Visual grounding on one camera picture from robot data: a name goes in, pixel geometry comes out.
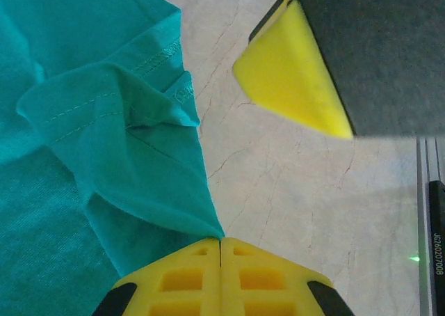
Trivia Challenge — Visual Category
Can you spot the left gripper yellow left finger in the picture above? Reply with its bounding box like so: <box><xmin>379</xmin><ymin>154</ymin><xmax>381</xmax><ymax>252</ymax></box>
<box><xmin>92</xmin><ymin>237</ymin><xmax>223</xmax><ymax>316</ymax></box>

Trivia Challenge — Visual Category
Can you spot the teal printed t-shirt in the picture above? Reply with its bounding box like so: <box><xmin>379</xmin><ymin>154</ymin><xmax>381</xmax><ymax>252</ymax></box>
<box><xmin>0</xmin><ymin>0</ymin><xmax>225</xmax><ymax>316</ymax></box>

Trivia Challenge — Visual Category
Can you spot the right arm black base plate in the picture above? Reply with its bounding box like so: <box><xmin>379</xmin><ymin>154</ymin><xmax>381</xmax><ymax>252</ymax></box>
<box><xmin>428</xmin><ymin>179</ymin><xmax>445</xmax><ymax>316</ymax></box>

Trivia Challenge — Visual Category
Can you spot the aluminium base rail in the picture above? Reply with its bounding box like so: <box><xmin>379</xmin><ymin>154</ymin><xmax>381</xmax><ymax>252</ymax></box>
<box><xmin>415</xmin><ymin>134</ymin><xmax>445</xmax><ymax>316</ymax></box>

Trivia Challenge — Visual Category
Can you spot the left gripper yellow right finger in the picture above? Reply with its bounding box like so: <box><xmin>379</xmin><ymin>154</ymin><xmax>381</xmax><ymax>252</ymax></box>
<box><xmin>221</xmin><ymin>237</ymin><xmax>355</xmax><ymax>316</ymax></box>

